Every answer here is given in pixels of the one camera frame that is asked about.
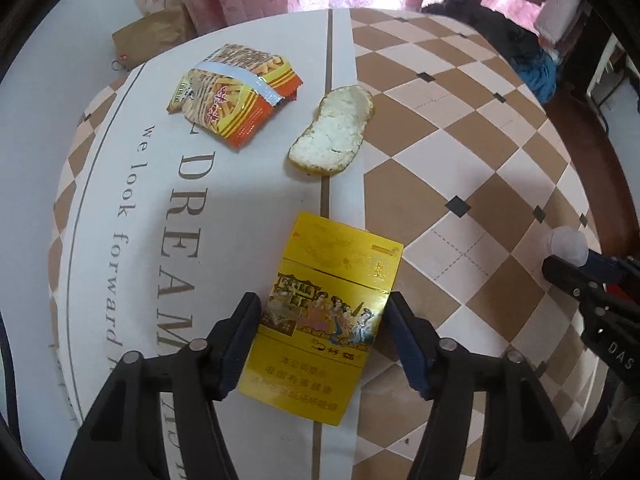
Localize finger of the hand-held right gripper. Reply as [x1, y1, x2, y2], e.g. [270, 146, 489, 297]
[542, 255, 608, 307]
[582, 249, 640, 283]

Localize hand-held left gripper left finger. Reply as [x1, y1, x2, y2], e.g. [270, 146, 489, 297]
[60, 291, 263, 480]

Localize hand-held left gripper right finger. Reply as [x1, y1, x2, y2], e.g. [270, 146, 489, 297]
[384, 292, 581, 480]

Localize clear plastic cap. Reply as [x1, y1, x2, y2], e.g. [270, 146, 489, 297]
[549, 226, 590, 266]

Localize yellow cigarette box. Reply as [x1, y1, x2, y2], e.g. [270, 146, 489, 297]
[235, 211, 405, 427]

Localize table with checkered cloth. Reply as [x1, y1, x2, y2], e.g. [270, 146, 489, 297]
[47, 7, 608, 480]

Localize blue jacket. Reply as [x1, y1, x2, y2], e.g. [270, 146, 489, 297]
[510, 42, 564, 104]

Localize bread slice piece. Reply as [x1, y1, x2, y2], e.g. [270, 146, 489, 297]
[288, 85, 375, 177]

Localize orange snack packet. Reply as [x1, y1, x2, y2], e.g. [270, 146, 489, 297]
[166, 43, 304, 150]

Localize dark clothes pile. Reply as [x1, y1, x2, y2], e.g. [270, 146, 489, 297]
[422, 0, 545, 63]

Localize brown paper bag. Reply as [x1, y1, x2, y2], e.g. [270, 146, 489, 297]
[111, 4, 197, 72]

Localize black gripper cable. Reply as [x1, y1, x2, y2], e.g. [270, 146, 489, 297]
[0, 310, 23, 456]

